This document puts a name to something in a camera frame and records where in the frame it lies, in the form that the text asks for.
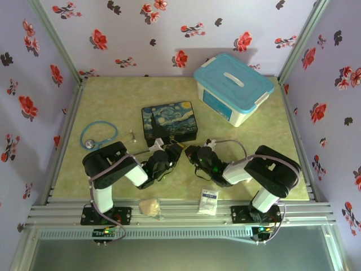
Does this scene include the blue lidded plastic storage box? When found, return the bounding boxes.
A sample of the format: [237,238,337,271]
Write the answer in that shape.
[193,52,275,128]

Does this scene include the grey slotted cable duct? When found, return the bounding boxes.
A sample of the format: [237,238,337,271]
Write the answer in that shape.
[36,227,254,241]

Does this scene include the aluminium left corner post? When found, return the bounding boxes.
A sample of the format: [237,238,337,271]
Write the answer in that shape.
[27,0,87,84]

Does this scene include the aluminium left side rail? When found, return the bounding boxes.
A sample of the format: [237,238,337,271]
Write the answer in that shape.
[44,78,87,204]

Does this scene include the blue stethoscope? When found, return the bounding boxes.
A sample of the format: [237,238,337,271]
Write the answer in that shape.
[79,120,155,155]

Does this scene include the starry night tin box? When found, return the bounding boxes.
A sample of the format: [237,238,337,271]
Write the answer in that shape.
[140,101,199,148]

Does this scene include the left green circuit board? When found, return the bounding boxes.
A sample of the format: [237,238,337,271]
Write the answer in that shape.
[93,228,120,237]

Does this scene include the aluminium right side rail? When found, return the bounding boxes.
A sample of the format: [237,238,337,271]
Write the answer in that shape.
[279,80,321,202]

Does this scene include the white gauze packet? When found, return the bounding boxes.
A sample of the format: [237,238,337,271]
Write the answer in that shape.
[198,188,220,217]

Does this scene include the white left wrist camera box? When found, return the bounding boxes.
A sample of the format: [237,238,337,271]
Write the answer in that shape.
[148,137,165,151]

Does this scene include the aluminium right corner post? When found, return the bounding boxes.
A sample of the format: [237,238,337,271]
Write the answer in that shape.
[277,0,331,85]

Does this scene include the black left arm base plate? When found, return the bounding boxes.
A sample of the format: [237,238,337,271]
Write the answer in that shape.
[80,207,133,226]

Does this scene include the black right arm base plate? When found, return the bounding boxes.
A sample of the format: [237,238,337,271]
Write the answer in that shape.
[230,205,283,224]

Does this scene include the grey right arm cable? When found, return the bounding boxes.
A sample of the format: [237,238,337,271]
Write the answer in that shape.
[215,139,302,245]

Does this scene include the aluminium front frame rail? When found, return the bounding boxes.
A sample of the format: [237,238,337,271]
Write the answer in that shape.
[25,197,338,228]

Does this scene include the aluminium corner post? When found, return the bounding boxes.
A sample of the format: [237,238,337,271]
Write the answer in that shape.
[27,0,87,84]
[277,0,331,85]

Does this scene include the beige cotton ball bag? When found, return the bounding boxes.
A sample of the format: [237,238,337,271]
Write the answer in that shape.
[138,197,162,218]

